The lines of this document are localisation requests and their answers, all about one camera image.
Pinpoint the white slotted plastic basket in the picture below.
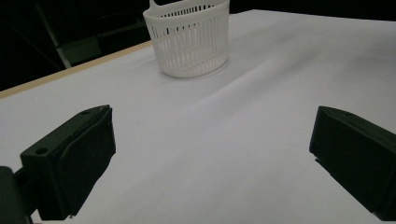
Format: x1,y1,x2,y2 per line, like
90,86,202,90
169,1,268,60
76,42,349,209
142,0,231,78

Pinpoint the metal stand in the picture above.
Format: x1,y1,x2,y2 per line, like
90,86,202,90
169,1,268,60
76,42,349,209
34,3,104,69

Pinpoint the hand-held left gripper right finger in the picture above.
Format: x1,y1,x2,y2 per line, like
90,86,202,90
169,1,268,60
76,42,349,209
308,105,396,222

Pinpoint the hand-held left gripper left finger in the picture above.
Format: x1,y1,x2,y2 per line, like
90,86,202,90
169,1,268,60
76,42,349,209
20,105,117,221

